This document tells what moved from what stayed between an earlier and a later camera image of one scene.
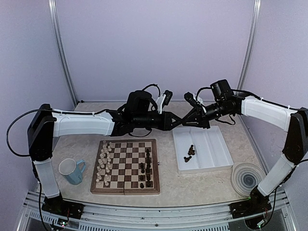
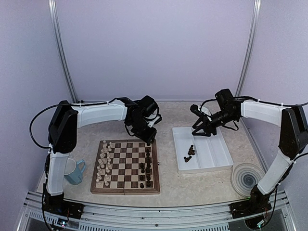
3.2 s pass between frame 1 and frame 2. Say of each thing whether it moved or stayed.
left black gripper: moved
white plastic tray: stayed
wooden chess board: stayed
